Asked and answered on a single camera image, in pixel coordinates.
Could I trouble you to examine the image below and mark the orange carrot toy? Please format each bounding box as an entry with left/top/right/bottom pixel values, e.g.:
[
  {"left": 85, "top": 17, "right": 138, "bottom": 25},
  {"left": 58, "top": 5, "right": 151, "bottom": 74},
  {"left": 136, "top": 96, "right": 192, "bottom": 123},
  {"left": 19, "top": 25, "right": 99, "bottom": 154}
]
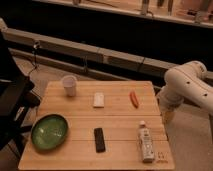
[{"left": 129, "top": 91, "right": 139, "bottom": 108}]

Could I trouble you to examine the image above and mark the green bowl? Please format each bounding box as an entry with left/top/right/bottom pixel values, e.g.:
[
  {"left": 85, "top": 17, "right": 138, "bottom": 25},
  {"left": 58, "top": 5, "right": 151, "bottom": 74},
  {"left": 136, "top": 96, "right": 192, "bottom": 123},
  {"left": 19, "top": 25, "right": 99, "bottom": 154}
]
[{"left": 31, "top": 114, "right": 69, "bottom": 151}]

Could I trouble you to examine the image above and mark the white plastic bottle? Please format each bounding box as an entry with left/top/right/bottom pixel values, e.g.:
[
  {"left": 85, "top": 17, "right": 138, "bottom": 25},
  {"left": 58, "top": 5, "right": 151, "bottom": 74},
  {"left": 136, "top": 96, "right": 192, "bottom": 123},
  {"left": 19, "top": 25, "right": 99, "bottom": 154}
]
[{"left": 138, "top": 121, "right": 155, "bottom": 163}]

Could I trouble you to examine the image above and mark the black cable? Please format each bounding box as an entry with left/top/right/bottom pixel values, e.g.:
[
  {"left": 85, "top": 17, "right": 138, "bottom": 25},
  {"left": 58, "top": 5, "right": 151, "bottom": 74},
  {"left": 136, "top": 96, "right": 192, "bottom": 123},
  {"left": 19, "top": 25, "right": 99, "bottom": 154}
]
[{"left": 27, "top": 41, "right": 42, "bottom": 77}]

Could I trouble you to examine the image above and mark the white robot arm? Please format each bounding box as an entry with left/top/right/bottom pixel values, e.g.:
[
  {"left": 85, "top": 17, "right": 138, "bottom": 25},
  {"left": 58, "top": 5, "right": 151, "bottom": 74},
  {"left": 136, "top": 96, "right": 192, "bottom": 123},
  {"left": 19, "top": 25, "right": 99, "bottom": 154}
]
[{"left": 156, "top": 61, "right": 213, "bottom": 124}]

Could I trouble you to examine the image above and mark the black remote control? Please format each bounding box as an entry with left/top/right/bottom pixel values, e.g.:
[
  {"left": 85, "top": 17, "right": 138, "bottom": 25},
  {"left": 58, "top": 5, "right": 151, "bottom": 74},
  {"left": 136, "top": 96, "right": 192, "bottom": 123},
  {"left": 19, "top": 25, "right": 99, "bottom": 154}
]
[{"left": 94, "top": 128, "right": 106, "bottom": 153}]

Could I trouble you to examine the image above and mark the white soap bar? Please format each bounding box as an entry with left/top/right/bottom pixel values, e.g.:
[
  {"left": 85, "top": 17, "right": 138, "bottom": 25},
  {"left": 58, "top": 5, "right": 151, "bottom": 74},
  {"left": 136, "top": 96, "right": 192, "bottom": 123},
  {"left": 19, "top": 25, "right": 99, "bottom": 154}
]
[{"left": 93, "top": 92, "right": 104, "bottom": 108}]

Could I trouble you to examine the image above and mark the wooden table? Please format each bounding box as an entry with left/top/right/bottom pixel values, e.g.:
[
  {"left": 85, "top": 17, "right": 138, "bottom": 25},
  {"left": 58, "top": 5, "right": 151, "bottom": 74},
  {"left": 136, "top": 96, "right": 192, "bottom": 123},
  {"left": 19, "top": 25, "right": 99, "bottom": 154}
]
[{"left": 18, "top": 81, "right": 175, "bottom": 171}]

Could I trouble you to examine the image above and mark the black chair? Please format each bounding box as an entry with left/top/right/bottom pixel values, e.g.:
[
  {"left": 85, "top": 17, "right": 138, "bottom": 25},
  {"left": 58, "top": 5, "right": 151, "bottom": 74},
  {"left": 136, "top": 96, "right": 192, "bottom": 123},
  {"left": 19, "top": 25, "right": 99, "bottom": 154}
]
[{"left": 0, "top": 32, "right": 40, "bottom": 154}]

